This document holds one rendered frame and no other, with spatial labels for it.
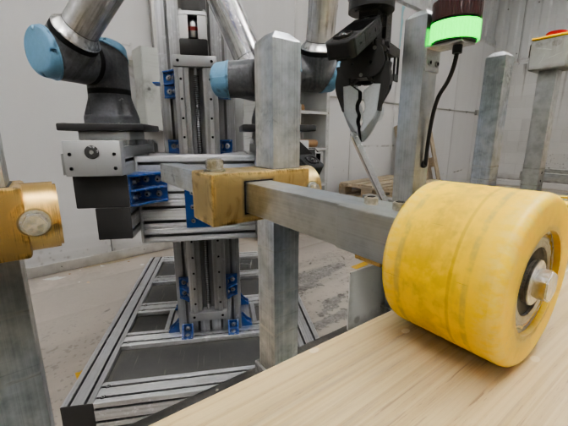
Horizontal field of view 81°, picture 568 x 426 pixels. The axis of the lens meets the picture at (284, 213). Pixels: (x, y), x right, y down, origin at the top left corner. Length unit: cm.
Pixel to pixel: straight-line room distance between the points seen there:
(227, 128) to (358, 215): 106
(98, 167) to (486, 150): 89
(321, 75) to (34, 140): 223
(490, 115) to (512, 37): 803
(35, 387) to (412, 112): 52
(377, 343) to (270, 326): 24
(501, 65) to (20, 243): 74
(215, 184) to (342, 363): 20
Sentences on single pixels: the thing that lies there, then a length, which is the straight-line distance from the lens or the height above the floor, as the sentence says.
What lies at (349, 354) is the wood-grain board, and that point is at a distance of 18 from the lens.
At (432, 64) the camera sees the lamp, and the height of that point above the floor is 110.
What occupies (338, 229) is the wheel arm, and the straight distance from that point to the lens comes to 22.
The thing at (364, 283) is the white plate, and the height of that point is 77.
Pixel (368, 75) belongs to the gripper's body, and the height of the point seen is 110.
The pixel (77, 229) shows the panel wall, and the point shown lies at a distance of 300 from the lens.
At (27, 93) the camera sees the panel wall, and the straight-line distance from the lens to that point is 291.
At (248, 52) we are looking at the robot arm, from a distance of 88.
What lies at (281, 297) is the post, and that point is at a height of 82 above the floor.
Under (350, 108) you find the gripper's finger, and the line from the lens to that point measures 58.
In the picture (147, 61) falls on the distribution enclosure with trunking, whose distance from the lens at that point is 287.
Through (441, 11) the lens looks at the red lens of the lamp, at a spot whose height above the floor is 116.
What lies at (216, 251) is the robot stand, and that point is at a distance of 122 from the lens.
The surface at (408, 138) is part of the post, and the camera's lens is 53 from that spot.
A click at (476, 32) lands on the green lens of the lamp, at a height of 113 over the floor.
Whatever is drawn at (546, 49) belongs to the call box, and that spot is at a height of 119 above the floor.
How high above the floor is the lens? 100
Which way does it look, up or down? 13 degrees down
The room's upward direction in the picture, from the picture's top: straight up
